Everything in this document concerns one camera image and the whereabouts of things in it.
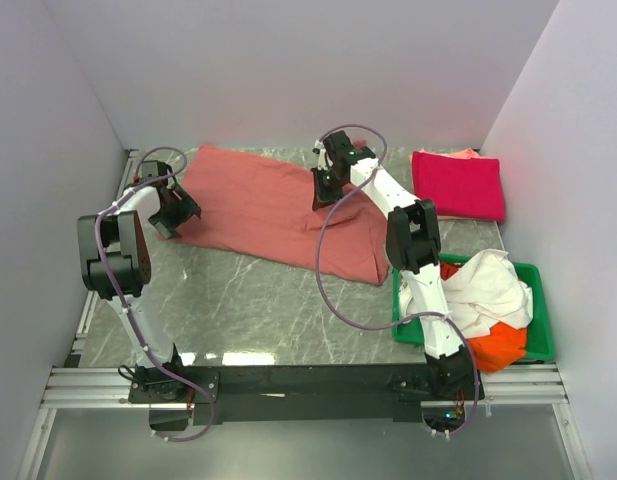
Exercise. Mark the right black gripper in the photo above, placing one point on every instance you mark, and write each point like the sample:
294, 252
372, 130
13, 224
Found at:
322, 198

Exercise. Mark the salmon pink t shirt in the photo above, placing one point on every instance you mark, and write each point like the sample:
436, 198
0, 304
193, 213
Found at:
262, 207

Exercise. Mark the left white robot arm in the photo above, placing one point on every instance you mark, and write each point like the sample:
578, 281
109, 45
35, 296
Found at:
115, 264

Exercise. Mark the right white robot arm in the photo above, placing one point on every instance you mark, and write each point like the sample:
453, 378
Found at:
412, 247

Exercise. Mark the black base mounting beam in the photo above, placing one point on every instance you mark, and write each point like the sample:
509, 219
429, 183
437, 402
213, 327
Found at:
294, 393

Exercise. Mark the aluminium rail frame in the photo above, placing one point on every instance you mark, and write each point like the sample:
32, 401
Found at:
224, 309

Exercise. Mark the green plastic bin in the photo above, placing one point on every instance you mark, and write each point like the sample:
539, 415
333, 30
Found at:
539, 345

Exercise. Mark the orange t shirt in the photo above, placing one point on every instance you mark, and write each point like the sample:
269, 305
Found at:
498, 350

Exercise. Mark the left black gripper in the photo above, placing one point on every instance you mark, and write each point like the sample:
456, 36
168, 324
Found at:
187, 208

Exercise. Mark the folded magenta t shirt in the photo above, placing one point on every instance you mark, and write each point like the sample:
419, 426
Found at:
458, 187

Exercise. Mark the white t shirt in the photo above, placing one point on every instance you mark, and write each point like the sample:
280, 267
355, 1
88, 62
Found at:
424, 293

